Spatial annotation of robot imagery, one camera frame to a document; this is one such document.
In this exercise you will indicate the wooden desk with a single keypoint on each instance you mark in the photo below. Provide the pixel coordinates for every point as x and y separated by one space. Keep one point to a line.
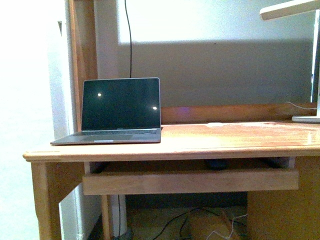
251 131

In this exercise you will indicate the grey open laptop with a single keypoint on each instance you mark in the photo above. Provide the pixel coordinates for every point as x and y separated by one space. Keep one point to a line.
118 111

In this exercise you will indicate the white desk lamp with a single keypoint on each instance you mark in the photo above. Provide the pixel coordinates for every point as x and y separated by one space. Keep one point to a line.
291 8

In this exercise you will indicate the white patch on desk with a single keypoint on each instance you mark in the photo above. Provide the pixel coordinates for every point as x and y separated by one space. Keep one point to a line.
215 124

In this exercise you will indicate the wooden pull-out keyboard tray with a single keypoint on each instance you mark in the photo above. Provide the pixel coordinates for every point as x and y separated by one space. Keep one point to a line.
244 180

